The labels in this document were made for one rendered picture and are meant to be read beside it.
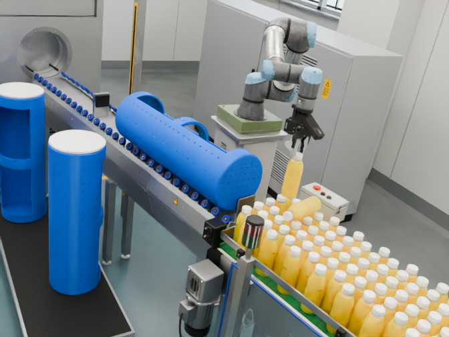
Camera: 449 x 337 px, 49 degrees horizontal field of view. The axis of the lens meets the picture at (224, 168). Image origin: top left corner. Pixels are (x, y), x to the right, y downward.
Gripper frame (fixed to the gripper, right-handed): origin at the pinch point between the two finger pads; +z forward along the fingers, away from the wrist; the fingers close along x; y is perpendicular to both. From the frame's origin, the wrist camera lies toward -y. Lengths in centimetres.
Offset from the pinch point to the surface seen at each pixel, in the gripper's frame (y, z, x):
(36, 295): 100, 118, 69
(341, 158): 78, 69, -161
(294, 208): -10.3, 17.6, 8.0
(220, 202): 22.7, 30.4, 16.8
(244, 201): 16.7, 28.7, 8.2
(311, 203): -11.2, 17.1, -1.2
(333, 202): -9.7, 22.4, -20.2
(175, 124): 66, 11, 12
